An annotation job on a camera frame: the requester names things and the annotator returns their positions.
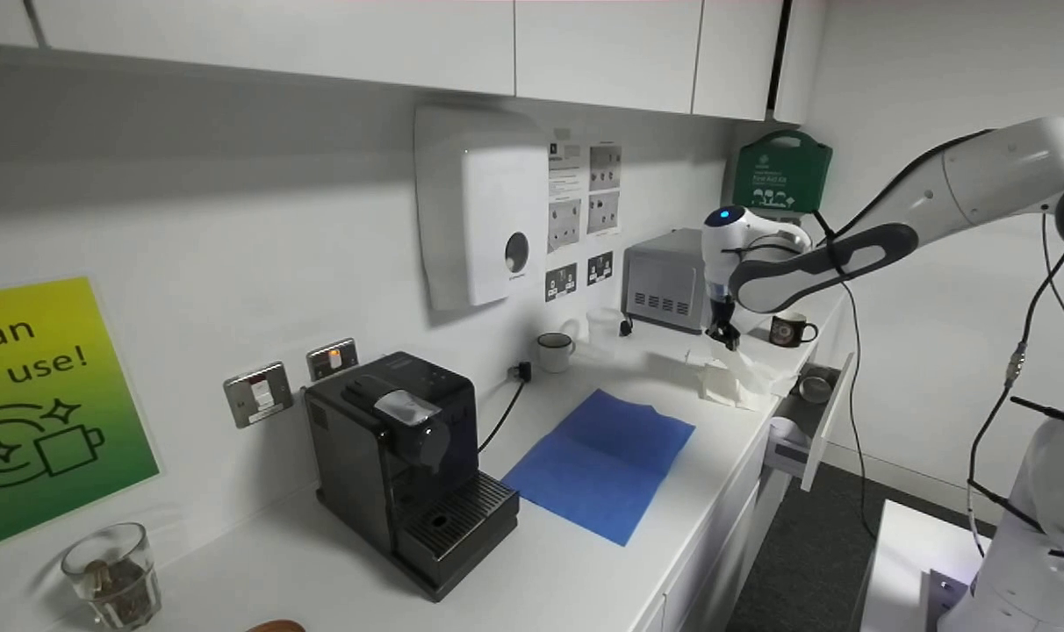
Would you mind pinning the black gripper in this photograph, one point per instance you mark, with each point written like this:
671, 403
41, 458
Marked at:
727, 309

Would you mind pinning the green first aid box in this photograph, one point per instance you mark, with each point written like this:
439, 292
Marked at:
776, 174

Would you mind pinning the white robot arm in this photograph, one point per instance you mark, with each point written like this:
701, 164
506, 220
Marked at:
974, 176

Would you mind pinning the silver microwave oven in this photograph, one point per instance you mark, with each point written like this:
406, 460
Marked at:
664, 283

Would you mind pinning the white laminated notice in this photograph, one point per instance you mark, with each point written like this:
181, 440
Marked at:
566, 199
604, 186

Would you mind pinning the black mug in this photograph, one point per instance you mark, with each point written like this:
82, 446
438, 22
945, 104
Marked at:
792, 330

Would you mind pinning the white open drawer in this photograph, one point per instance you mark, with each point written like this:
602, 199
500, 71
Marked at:
815, 432

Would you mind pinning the blue placemat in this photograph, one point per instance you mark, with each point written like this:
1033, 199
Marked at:
602, 469

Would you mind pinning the drinking glass with spoon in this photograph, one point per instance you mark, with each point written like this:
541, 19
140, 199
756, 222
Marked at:
110, 577

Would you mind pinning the steel wall socket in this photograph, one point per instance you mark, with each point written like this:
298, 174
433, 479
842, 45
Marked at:
602, 267
561, 283
332, 359
258, 395

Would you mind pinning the white base cabinet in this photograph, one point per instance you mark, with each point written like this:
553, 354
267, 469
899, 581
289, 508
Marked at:
717, 528

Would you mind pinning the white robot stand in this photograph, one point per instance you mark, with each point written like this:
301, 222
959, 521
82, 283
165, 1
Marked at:
918, 562

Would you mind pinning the brown round object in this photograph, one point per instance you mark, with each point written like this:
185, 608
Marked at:
279, 626

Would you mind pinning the green yellow poster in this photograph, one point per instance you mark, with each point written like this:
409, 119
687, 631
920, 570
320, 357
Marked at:
41, 409

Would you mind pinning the black coffee machine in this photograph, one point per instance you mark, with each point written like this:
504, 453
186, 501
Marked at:
390, 469

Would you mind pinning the white wall cabinet unit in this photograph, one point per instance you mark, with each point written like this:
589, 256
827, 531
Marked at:
320, 40

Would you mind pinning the white paper towel dispenser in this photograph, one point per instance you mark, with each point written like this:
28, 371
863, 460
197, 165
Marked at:
472, 211

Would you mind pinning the black microwave plug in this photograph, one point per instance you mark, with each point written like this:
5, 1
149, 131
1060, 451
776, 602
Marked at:
628, 329

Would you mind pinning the white mug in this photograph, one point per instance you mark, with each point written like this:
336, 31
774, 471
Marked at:
553, 354

